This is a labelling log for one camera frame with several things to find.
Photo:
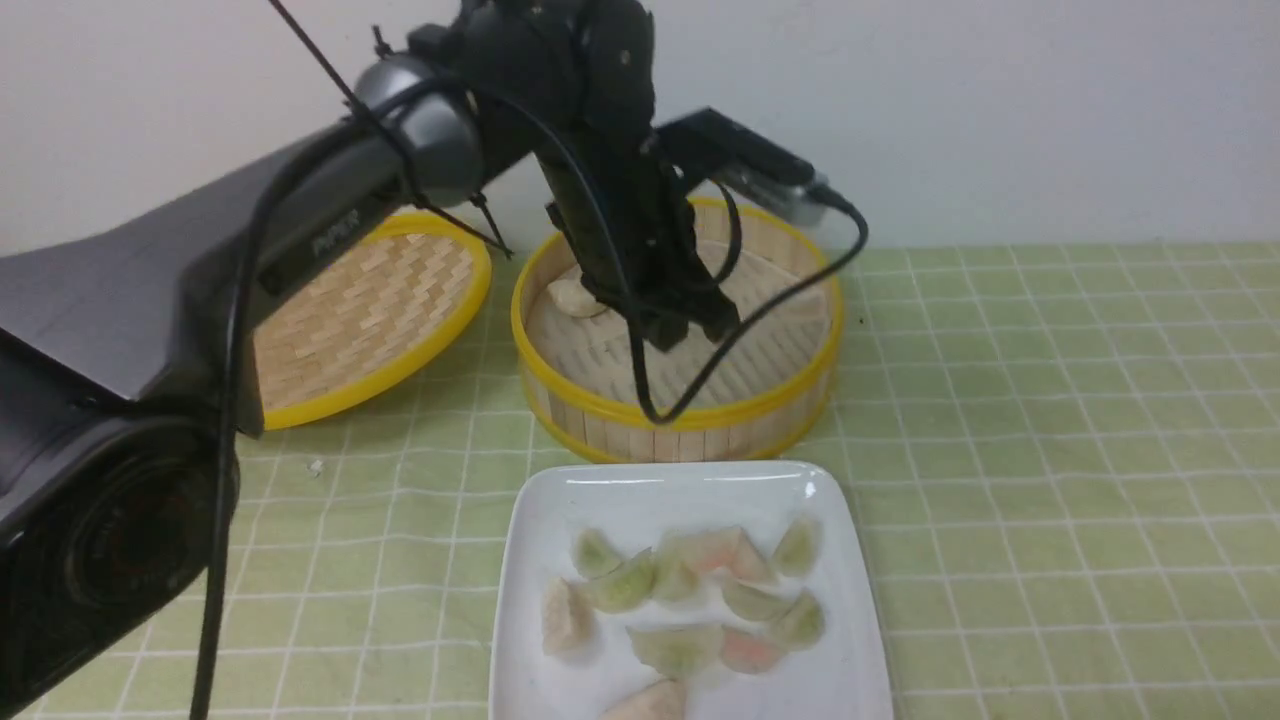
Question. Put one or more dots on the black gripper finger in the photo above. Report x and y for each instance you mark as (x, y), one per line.
(701, 296)

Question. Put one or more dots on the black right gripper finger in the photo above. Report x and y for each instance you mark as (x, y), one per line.
(663, 319)

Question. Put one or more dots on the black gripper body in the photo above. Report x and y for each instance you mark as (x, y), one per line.
(630, 207)

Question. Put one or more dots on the white steamed dumpling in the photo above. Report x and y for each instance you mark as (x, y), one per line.
(570, 297)

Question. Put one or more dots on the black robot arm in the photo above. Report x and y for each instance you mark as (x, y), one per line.
(128, 369)

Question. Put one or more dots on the white square plate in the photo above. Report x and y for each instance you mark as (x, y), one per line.
(843, 676)

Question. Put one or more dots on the white steamer liner cloth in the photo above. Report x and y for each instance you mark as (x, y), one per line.
(594, 353)

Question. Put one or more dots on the yellow rimmed bamboo steamer basket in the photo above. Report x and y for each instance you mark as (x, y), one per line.
(603, 430)

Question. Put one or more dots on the yellow rimmed bamboo steamer lid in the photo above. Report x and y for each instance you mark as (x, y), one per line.
(382, 313)

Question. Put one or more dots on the small green dumpling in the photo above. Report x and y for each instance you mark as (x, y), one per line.
(593, 556)

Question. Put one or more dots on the pale green dumpling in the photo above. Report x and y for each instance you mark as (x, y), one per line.
(752, 604)
(674, 580)

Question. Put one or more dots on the pale green dumpling middle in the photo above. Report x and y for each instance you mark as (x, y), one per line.
(752, 604)

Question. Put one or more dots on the beige dumpling left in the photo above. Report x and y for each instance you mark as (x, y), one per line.
(567, 620)

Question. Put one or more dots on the beige dumpling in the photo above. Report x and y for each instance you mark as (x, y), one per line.
(567, 620)
(662, 700)

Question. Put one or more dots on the green dumpling lower right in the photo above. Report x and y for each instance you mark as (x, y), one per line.
(800, 626)

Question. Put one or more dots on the large green dumpling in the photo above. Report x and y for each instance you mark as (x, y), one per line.
(678, 652)

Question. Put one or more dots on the orange pink dumpling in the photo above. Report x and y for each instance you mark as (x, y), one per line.
(748, 653)

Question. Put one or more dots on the green checkered tablecloth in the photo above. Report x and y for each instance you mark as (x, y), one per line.
(1062, 462)

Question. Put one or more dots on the beige dumpling bottom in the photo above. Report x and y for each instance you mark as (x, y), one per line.
(662, 700)

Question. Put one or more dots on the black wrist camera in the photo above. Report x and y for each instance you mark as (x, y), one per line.
(706, 146)

